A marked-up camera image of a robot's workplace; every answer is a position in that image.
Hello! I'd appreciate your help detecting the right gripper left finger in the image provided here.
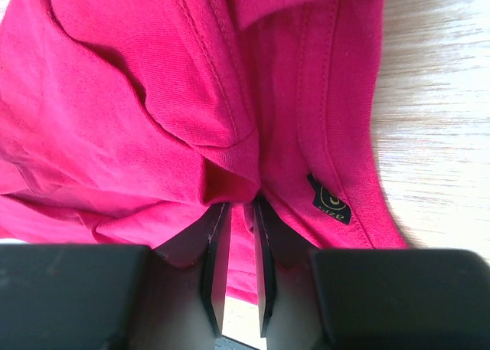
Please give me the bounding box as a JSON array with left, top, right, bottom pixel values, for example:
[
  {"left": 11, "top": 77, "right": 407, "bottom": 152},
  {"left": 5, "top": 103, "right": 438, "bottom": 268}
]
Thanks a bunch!
[{"left": 1, "top": 204, "right": 230, "bottom": 349}]

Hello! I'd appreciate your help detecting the red t-shirt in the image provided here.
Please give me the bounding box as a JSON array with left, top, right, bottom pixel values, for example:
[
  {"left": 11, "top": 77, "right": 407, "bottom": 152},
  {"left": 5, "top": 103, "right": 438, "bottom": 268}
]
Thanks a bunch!
[{"left": 1, "top": 0, "right": 406, "bottom": 303}]

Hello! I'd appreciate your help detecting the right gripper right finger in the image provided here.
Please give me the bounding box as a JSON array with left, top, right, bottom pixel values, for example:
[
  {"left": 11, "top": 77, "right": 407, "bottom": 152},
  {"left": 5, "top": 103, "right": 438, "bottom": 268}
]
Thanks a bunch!
[{"left": 253, "top": 198, "right": 489, "bottom": 349}]

